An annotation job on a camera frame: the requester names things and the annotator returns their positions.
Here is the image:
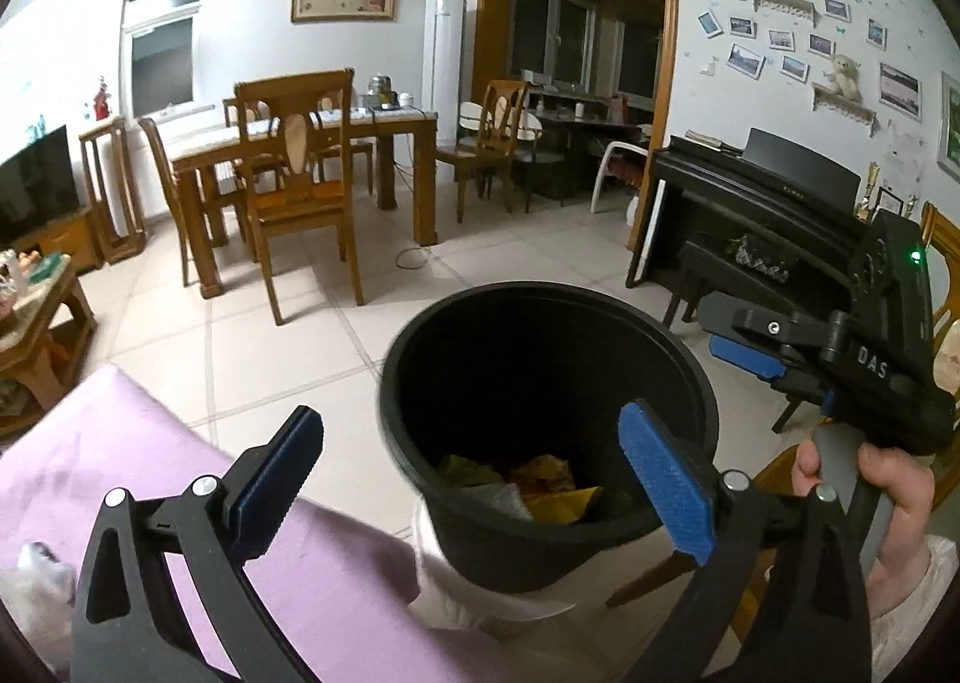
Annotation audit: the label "wooden television cabinet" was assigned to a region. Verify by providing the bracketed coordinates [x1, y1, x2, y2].
[9, 206, 103, 281]

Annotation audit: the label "black piano bench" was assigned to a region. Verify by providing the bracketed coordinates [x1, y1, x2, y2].
[663, 240, 797, 333]

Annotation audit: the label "group of wall photos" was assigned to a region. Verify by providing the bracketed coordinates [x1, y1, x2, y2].
[697, 0, 960, 176]

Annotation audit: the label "wooden door frame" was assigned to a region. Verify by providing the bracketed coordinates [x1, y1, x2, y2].
[478, 0, 680, 273]

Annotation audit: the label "white standing air conditioner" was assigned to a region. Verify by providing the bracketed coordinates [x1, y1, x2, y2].
[423, 0, 468, 154]

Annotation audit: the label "white plastic chair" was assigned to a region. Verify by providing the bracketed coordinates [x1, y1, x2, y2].
[589, 139, 654, 216]

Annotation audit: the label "black upright piano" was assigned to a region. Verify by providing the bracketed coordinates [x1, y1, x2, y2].
[628, 127, 887, 326]

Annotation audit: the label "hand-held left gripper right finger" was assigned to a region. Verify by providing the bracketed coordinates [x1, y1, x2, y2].
[617, 398, 875, 683]

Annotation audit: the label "purple tablecloth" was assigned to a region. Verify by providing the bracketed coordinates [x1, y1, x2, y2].
[0, 362, 488, 683]

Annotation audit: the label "yellow green wrapper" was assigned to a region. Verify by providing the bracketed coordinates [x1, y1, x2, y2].
[439, 454, 505, 491]

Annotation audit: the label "wooden dining chair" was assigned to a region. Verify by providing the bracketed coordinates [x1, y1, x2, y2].
[435, 79, 530, 224]
[137, 117, 250, 288]
[233, 68, 365, 326]
[222, 97, 272, 131]
[311, 94, 376, 198]

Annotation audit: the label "person's right forearm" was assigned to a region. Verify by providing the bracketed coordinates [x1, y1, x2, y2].
[866, 533, 960, 683]

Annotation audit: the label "white cloth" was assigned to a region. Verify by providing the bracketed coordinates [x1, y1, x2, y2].
[409, 503, 580, 636]

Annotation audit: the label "gold trophies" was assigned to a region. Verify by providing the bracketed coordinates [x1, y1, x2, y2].
[854, 161, 920, 220]

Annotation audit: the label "tall wooden stand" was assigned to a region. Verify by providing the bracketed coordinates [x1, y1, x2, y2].
[78, 115, 149, 266]

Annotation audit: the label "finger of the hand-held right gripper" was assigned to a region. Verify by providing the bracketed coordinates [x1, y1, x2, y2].
[707, 334, 837, 420]
[697, 291, 848, 373]

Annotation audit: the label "metal kettle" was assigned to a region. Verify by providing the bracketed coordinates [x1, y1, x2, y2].
[365, 73, 399, 112]

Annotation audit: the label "white framed window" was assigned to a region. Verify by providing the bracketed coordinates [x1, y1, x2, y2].
[119, 0, 210, 124]

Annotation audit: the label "dark desk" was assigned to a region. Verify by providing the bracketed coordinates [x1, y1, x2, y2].
[523, 91, 647, 202]

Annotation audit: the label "silver foil wrapper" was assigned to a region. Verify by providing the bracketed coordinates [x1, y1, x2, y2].
[466, 480, 531, 523]

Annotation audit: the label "white crumpled plastic bag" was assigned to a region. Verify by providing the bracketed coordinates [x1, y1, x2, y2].
[0, 539, 77, 655]

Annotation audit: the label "black trash bin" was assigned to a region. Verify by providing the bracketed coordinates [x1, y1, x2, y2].
[375, 282, 722, 595]

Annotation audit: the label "yellow snack bag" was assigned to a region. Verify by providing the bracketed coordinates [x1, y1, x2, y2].
[510, 454, 605, 526]

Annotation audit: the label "person's right hand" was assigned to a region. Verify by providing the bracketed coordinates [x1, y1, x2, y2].
[791, 439, 938, 583]

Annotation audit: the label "black television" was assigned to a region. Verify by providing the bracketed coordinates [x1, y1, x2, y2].
[0, 124, 80, 246]

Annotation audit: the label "cream teddy bear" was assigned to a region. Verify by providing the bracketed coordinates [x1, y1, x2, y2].
[820, 52, 864, 101]

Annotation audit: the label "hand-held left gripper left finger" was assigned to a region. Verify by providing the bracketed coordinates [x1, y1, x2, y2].
[71, 405, 325, 683]

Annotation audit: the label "wooden dining table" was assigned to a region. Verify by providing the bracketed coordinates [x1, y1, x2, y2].
[170, 107, 440, 300]

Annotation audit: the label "wooden coffee table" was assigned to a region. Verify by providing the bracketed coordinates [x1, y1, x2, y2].
[0, 249, 99, 438]

